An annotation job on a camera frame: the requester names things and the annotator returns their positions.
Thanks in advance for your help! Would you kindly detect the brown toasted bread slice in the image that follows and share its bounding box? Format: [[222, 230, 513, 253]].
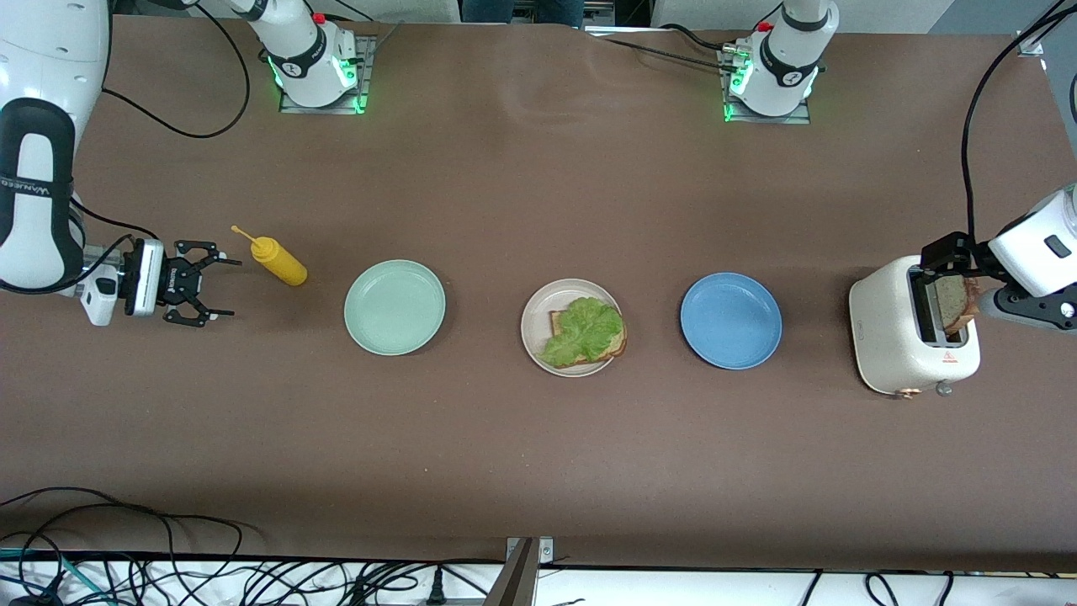
[[549, 310, 629, 365], [934, 271, 983, 339]]

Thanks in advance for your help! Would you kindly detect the yellow mustard squeeze bottle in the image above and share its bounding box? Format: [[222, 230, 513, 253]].
[[231, 224, 309, 288]]

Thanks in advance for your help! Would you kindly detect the green lettuce leaf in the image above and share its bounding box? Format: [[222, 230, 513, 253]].
[[538, 296, 625, 369]]

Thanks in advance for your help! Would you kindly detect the pale green plate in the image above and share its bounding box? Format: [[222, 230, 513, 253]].
[[343, 259, 447, 357]]

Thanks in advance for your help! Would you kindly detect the blue plate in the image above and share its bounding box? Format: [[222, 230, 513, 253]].
[[680, 272, 783, 370]]

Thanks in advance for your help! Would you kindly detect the beige plate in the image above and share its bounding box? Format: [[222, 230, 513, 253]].
[[520, 279, 624, 378]]

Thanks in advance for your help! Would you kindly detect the white toaster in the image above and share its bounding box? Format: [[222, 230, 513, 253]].
[[848, 255, 983, 398]]

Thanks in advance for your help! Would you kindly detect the person in blue jeans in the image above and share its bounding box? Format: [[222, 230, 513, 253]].
[[461, 0, 586, 28]]

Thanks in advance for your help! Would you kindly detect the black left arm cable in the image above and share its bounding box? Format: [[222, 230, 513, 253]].
[[962, 0, 1077, 241]]

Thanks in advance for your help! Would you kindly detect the grey metal base plate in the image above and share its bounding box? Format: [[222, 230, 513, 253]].
[[718, 46, 814, 125], [278, 35, 378, 115]]

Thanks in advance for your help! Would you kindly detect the long black cable loop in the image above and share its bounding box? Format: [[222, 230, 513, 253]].
[[0, 486, 253, 606]]

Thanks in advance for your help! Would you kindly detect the teal cable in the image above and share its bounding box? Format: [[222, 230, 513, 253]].
[[0, 547, 114, 606]]

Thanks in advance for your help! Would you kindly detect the black cable bundle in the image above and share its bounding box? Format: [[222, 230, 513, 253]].
[[109, 555, 506, 606]]

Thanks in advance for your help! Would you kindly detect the black base cable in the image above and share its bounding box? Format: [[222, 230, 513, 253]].
[[585, 24, 750, 72]]

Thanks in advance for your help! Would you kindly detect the grey metal table bracket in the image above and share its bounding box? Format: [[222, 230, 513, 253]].
[[482, 536, 556, 606]]

